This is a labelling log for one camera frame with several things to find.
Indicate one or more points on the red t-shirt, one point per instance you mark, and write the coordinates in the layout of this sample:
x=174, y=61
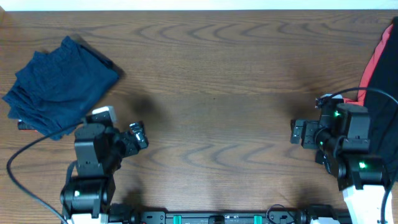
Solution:
x=368, y=71

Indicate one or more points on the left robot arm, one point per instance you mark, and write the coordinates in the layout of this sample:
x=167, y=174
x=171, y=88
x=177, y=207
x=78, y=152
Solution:
x=100, y=149

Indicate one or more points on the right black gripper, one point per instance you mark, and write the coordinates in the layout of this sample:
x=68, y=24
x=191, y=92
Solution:
x=311, y=127

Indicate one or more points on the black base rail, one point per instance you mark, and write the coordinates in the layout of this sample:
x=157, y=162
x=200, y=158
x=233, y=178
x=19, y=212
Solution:
x=276, y=214

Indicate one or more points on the dark folded garment under stack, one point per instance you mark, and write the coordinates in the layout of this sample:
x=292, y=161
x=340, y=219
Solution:
x=22, y=126

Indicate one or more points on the folded navy blue garment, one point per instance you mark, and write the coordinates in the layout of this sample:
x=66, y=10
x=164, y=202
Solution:
x=56, y=89

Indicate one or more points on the black t-shirt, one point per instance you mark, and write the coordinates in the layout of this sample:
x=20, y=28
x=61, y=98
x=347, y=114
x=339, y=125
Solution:
x=383, y=111

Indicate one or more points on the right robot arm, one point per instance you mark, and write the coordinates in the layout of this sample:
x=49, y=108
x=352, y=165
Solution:
x=341, y=139

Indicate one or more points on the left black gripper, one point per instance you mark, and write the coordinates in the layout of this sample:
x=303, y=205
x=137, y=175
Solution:
x=125, y=137

